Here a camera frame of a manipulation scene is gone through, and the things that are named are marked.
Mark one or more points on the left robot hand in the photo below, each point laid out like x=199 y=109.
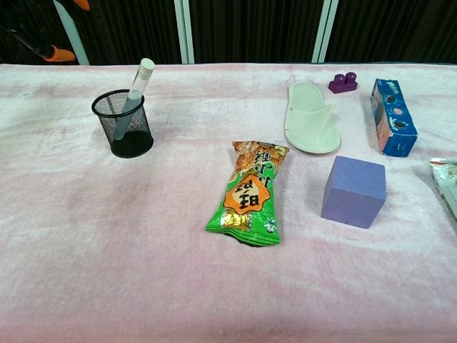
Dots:
x=60 y=55

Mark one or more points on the clear bottle with white cap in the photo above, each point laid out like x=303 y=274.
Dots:
x=141 y=80

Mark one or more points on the black round container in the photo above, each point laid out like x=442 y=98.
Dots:
x=132 y=144

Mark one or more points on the pink fleece table cloth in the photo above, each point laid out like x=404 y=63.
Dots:
x=143 y=268

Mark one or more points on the green orange snack bag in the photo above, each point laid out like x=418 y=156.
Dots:
x=250 y=193

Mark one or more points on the white slipper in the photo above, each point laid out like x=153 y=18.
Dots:
x=310 y=128

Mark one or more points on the purple building block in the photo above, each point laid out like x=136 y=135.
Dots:
x=342 y=85

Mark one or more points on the purple foam cube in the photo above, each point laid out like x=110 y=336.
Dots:
x=353 y=193

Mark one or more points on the blue cookie box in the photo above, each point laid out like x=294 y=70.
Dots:
x=396 y=121

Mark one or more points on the silver snack bag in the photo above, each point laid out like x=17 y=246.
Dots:
x=448 y=186

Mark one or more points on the white partition frame post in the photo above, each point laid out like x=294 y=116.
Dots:
x=71 y=32
x=324 y=32
x=184 y=32

